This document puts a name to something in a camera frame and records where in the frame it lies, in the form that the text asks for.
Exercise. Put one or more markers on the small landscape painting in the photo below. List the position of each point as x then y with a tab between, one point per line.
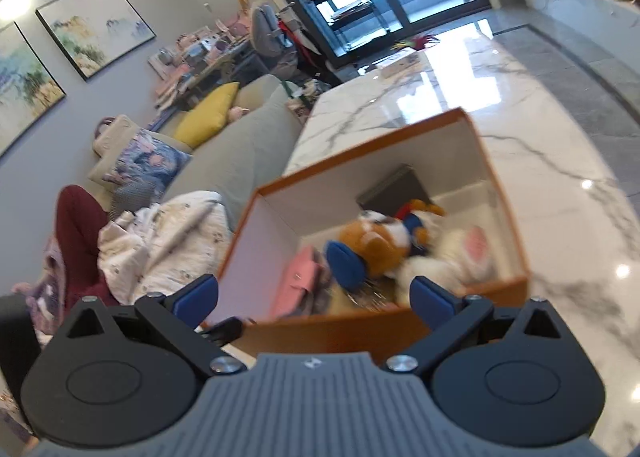
95	27

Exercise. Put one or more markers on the stack of magazines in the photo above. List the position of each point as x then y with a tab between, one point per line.
302	102

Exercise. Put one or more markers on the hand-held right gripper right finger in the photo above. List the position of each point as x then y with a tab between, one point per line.
430	297

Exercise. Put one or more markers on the pink wallet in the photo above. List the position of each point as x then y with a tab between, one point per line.
297	279

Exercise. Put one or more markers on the brown bear plush toy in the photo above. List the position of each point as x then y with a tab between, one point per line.
375	247

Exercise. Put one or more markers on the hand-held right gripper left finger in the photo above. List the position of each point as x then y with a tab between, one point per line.
197	294

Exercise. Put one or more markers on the blue floral pillow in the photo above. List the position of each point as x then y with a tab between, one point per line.
145	159

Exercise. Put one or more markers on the beige pillow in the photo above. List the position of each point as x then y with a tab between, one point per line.
117	134

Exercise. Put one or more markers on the grey desk chair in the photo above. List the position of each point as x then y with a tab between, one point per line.
267	29

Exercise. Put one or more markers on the yellow pillow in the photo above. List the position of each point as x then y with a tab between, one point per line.
207	114

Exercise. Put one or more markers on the small pink toy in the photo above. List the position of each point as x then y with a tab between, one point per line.
237	112

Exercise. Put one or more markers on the dark tweed pillow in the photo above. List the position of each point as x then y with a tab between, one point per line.
132	197

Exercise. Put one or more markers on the cluttered desk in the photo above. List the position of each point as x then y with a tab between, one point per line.
205	62

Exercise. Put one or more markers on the purple patterned cloth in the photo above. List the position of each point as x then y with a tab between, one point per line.
42	282

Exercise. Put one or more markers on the large orange cardboard box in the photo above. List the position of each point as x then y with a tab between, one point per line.
325	337

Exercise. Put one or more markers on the gold square gift box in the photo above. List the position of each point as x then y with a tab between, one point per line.
360	298

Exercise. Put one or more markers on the grey sofa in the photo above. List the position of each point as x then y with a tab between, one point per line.
255	147

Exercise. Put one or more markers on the black box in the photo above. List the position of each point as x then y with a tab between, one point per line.
395	187

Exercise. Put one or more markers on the dark red cloth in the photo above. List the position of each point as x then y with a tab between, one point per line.
77	232

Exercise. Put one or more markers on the large landscape painting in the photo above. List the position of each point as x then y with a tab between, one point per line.
22	87

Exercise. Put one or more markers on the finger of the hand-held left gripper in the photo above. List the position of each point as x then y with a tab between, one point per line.
227	329

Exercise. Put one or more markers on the white printed blanket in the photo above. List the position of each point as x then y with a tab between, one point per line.
160	247

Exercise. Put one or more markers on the white fluffy plush toy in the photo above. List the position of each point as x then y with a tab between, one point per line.
430	269

